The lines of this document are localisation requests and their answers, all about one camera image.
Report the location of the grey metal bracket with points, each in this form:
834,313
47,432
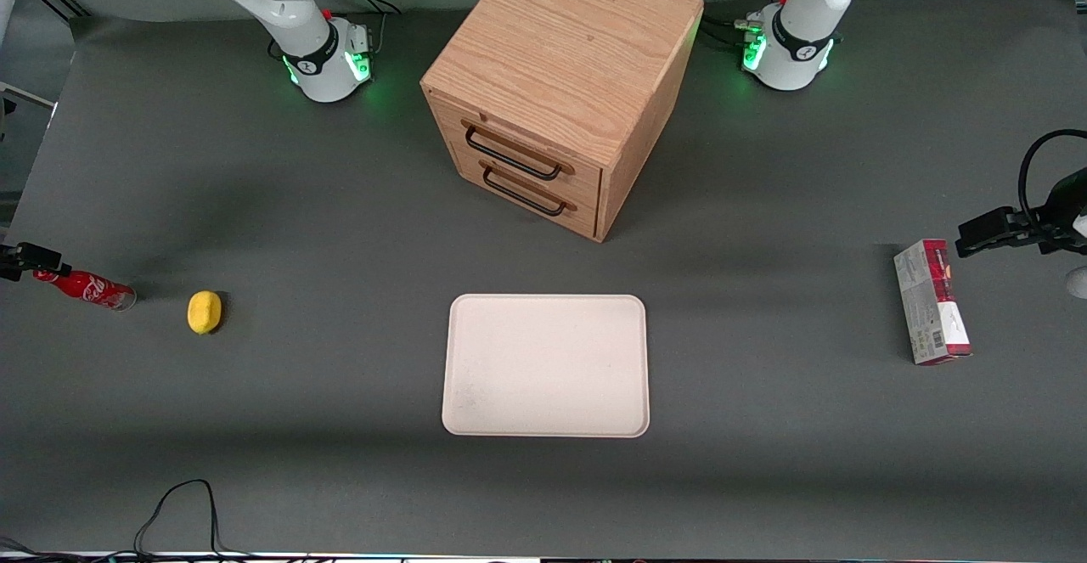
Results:
30,98

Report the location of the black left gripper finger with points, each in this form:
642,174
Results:
985,232
1060,236

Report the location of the red plaid cardboard box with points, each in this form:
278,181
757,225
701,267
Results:
921,308

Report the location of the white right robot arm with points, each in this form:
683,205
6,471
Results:
280,2

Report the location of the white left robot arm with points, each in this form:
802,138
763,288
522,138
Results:
807,2

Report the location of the red coke bottle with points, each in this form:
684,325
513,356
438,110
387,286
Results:
89,289

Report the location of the yellow lemon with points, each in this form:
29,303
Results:
205,312

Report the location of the wooden drawer cabinet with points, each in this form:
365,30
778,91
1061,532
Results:
577,36

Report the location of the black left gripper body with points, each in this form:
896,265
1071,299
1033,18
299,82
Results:
1063,209

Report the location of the wooden drawer front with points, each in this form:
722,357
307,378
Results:
586,216
586,181

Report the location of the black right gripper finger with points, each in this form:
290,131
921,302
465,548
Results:
44,257
7,262

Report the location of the cream rectangular tray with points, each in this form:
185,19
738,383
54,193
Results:
545,366

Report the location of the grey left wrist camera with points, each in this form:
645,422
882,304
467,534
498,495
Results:
1078,283

